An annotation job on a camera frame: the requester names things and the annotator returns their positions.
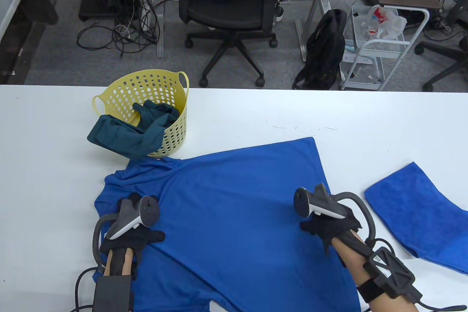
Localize person's right hand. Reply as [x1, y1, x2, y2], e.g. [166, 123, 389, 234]
[300, 204, 362, 256]

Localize person's left hand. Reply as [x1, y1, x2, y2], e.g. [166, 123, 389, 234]
[99, 192, 166, 279]

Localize blue clothes shirt white tag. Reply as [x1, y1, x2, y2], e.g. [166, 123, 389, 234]
[93, 137, 362, 312]

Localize dark green clothes garment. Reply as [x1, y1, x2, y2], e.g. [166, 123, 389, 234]
[87, 100, 180, 161]

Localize yellow perforated laundry basket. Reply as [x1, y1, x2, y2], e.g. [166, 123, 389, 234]
[91, 69, 189, 160]

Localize person's right forearm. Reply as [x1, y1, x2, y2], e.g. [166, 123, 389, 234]
[331, 230, 419, 312]

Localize grey handheld controller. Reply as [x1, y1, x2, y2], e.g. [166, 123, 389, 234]
[92, 195, 160, 265]
[294, 183, 376, 245]

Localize black sensor box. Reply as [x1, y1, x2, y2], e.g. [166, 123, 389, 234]
[92, 275, 133, 312]

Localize black backpack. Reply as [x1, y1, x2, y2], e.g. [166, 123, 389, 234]
[292, 8, 348, 90]

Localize white utility cart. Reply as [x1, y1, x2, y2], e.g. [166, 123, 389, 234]
[339, 0, 430, 91]

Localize grey metal desk leg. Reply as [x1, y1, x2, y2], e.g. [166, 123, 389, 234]
[135, 0, 164, 58]

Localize black swivel chair base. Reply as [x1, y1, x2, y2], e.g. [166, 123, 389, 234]
[414, 8, 468, 92]

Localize white plastic bag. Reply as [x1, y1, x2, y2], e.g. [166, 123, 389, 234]
[360, 4, 407, 40]

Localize white power strip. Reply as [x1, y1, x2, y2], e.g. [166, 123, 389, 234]
[141, 0, 156, 33]

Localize black office chair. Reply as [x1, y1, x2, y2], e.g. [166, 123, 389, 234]
[171, 0, 293, 88]

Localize dark brown desk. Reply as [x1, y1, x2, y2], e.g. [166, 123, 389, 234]
[0, 0, 59, 85]

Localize black cable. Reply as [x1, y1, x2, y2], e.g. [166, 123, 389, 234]
[366, 238, 468, 312]
[71, 267, 99, 312]

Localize black mesh wrist bracket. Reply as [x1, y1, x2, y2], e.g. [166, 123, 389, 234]
[356, 246, 423, 303]

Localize bundle of black floor cables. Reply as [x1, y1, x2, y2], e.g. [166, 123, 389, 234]
[76, 0, 165, 58]

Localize grey metal desk frame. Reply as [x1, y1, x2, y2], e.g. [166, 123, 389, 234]
[289, 0, 339, 62]

